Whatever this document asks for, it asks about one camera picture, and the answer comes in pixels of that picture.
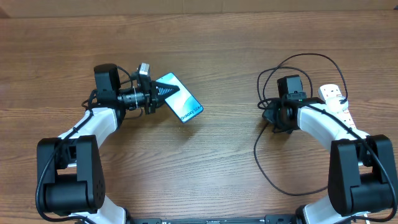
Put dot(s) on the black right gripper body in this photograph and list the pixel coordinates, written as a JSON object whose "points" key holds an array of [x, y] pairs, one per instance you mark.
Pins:
{"points": [[273, 115]]}

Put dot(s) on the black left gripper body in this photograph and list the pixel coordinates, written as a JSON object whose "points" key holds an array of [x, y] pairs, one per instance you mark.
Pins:
{"points": [[146, 89]]}

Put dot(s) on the blue Samsung Galaxy smartphone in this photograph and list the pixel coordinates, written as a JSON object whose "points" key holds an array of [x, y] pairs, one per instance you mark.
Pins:
{"points": [[182, 103]]}

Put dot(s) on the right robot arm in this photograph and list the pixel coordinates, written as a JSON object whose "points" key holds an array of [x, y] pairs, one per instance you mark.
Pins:
{"points": [[362, 174]]}

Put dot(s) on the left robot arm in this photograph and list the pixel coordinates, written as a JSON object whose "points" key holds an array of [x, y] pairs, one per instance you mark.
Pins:
{"points": [[70, 179]]}

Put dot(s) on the white charger plug adapter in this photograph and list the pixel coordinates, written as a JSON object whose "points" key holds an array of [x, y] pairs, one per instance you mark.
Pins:
{"points": [[337, 104]]}

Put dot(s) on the white power strip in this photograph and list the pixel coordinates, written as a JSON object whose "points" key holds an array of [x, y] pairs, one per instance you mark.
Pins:
{"points": [[332, 96]]}

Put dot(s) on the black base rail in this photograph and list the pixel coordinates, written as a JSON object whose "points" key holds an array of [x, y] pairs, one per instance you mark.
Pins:
{"points": [[211, 221]]}

